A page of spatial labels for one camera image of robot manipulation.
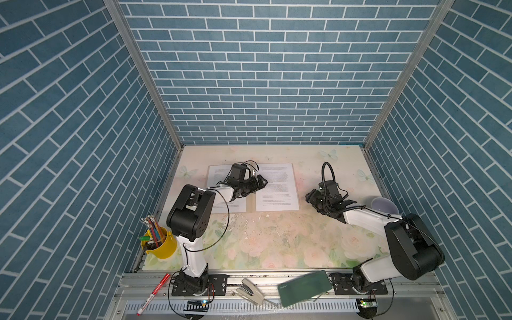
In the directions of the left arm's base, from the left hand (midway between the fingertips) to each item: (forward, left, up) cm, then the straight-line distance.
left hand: (262, 184), depth 98 cm
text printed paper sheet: (+11, +25, -6) cm, 28 cm away
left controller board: (-49, +25, -9) cm, 55 cm away
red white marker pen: (-42, +38, -5) cm, 57 cm away
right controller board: (-50, -39, -9) cm, 64 cm away
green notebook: (-44, -13, -3) cm, 46 cm away
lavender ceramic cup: (-13, -56, +1) cm, 58 cm away
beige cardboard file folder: (-6, +5, -4) cm, 9 cm away
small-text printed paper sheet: (-2, -9, -6) cm, 11 cm away
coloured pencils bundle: (-26, +40, +7) cm, 48 cm away
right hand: (-7, -21, +1) cm, 23 cm away
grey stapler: (-44, +5, -2) cm, 45 cm away
